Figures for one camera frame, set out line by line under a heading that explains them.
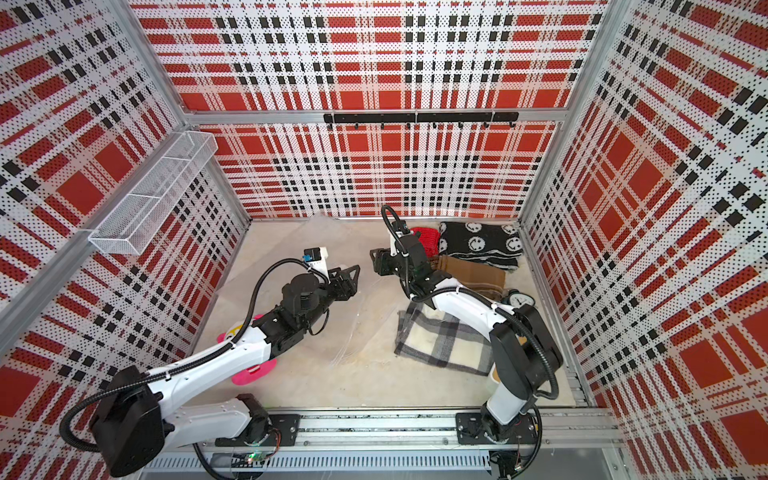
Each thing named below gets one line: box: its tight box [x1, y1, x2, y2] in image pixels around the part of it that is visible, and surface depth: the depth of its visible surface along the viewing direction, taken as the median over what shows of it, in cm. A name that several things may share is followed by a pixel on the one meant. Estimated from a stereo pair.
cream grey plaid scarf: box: [394, 302, 494, 376], surface depth 84 cm
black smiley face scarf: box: [438, 222, 523, 270], surface depth 109 cm
